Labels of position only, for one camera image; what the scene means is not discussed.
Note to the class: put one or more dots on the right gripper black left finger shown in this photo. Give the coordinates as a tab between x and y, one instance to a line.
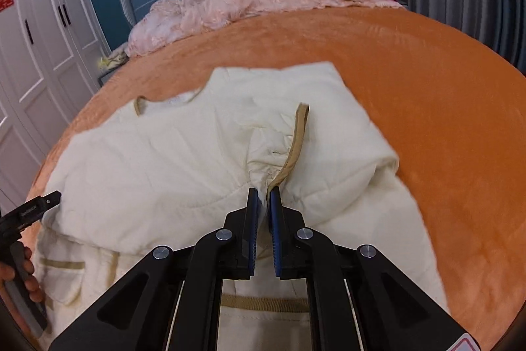
170	300

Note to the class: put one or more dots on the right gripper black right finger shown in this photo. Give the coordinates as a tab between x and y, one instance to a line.
358	299

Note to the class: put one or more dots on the cream quilted jacket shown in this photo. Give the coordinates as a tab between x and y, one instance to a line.
167	173

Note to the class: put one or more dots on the blue bedside table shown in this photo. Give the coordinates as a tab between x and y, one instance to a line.
105	76

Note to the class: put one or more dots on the white panelled wardrobe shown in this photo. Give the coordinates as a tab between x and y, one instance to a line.
49	55

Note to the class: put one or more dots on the clutter on bedside table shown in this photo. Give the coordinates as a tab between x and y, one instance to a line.
116	58

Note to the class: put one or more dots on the orange plush bed blanket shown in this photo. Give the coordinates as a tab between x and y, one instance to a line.
452	109

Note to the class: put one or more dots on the pink floral duvet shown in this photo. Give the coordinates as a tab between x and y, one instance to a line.
171	20

